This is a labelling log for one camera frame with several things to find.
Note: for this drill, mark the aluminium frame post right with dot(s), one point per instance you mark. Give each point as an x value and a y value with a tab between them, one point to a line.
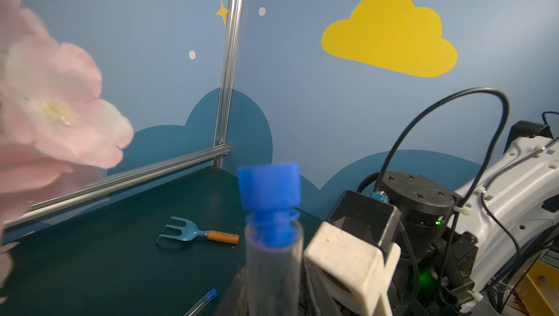
231	44

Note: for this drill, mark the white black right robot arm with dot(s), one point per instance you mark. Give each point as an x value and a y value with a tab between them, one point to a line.
512	213

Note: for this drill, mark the clear test tube diagonal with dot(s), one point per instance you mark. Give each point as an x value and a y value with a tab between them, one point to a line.
269	283

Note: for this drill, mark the blue toy garden fork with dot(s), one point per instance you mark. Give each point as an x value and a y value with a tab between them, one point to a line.
185	230

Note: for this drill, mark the pink cherry blossom tree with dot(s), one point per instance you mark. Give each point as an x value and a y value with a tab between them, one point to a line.
57	133

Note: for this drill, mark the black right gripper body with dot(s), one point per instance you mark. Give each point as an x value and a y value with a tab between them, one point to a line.
432	276

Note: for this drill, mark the aluminium frame rail back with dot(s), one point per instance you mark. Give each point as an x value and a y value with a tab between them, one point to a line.
120	182

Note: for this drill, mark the clear test tube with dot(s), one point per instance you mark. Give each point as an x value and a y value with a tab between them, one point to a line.
197	307

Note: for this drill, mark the blue stopper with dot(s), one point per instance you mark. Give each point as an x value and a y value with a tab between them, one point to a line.
269	196
210	295

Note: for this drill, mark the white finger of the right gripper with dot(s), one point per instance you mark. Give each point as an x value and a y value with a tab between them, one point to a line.
354	272

